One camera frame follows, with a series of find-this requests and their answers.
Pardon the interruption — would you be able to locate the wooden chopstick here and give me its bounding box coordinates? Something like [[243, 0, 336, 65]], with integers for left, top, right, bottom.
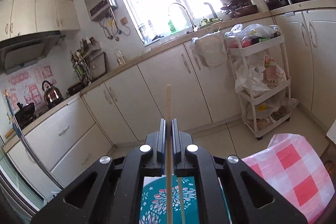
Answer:
[[178, 177, 186, 224], [165, 85, 173, 223]]

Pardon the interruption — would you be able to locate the chrome kitchen faucet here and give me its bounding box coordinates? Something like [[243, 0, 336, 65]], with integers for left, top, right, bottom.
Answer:
[[173, 3, 198, 32]]

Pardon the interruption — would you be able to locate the teal perforated plastic bin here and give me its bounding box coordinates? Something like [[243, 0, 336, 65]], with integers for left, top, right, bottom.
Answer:
[[138, 175, 232, 224]]

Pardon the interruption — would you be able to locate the red white checkered tablecloth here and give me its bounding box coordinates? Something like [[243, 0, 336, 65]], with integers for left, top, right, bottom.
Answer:
[[243, 133, 335, 223]]

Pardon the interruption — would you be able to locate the mop pole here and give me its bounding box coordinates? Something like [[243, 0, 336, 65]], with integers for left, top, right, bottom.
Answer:
[[5, 89, 64, 190]]

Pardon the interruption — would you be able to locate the steel kettle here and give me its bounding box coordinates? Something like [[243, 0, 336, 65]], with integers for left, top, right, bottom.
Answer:
[[42, 80, 64, 109]]

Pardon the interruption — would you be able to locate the white rolling storage cart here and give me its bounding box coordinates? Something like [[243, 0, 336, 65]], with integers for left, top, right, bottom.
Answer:
[[223, 35, 295, 140]]

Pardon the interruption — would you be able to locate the black wok pan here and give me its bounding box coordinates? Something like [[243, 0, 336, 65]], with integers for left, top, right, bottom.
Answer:
[[15, 102, 37, 129]]

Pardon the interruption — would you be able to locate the white plastic bag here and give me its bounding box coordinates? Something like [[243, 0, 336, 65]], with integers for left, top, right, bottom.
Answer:
[[233, 55, 270, 98]]

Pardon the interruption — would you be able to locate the clear oil bottle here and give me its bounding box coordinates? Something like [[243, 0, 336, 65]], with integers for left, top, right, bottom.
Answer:
[[114, 48, 126, 66]]

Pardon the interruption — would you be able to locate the hanging white trash bin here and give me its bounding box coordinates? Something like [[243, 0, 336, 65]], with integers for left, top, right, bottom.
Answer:
[[191, 31, 227, 67]]

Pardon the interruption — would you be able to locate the range hood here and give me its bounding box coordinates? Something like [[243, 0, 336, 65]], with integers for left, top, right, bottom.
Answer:
[[1, 30, 65, 74]]

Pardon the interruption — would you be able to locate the wall water heater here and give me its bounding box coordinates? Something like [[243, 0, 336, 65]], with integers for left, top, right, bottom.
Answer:
[[84, 0, 117, 22]]

